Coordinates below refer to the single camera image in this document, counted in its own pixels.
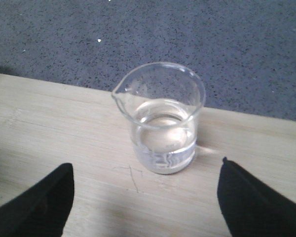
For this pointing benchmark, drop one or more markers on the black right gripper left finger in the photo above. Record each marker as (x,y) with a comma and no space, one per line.
(43,209)

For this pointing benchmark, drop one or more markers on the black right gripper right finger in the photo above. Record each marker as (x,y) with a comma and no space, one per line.
(251,208)

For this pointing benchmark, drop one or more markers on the wooden cutting board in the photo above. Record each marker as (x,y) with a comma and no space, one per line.
(45,124)

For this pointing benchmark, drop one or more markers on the small glass beaker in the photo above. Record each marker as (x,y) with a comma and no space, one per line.
(162,101)

